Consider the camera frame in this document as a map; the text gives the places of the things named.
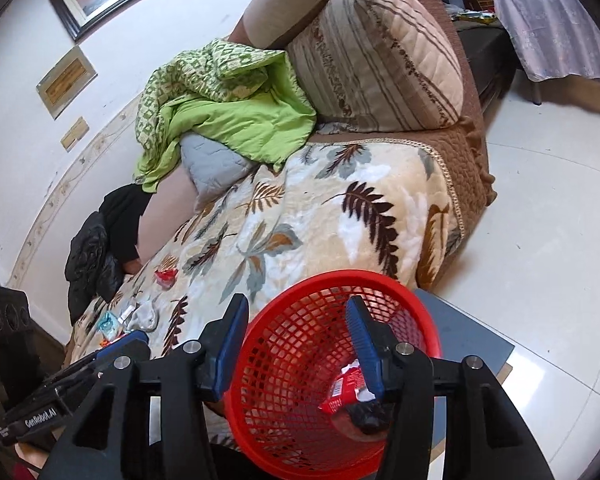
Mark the white plastic bag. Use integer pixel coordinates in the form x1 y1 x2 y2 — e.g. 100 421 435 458
125 300 159 333

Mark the teal snack packet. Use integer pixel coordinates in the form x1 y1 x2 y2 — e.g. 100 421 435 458
96 311 121 342

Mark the red snack wrapper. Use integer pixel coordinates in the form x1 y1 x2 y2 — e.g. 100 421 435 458
154 268 178 290

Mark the red mesh plastic basket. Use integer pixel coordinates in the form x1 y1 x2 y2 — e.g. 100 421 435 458
224 269 441 479

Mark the black plastic bag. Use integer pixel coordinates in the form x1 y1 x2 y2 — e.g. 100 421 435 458
346 400 391 436

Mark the black puffer jacket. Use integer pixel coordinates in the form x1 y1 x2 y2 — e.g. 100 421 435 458
65 211 124 325

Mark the grey floor mat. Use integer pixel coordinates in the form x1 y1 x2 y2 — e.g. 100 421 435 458
412 288 516 461

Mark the black sweater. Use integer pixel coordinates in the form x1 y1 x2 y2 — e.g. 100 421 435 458
98 183 151 264

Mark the grey quilted pillow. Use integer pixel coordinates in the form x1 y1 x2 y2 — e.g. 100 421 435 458
180 132 258 210

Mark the leaf-patterned plush blanket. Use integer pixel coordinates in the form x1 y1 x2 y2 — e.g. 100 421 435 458
67 139 466 361

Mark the green quilted blanket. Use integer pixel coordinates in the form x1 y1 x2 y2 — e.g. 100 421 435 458
135 39 316 193

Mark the brown sofa bed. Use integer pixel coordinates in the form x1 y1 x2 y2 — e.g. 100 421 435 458
135 0 495 297

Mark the striped beige sofa cushion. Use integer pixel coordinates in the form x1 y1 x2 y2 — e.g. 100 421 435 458
287 0 464 134

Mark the lilac tablecloth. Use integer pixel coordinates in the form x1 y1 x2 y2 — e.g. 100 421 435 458
494 0 600 82

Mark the small beige wall plate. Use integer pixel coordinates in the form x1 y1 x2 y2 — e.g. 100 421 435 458
60 117 90 152

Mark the gold wall plaque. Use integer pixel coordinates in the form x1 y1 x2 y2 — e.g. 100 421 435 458
36 46 97 119

